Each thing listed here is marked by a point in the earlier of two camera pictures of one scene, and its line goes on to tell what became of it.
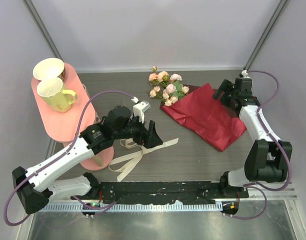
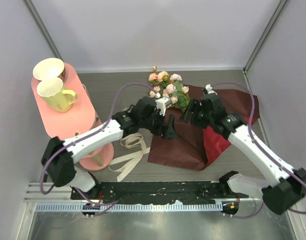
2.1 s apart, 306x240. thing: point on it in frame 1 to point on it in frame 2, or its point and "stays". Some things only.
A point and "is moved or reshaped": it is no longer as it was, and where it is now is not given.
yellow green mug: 51,89 stays
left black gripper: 148,138 to 160,131
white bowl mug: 49,68 stays
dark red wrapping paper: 205,115 is moved or reshaped
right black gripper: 224,87 to 192,107
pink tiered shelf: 65,126 stays
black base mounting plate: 163,193 stays
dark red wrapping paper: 179,100 stays
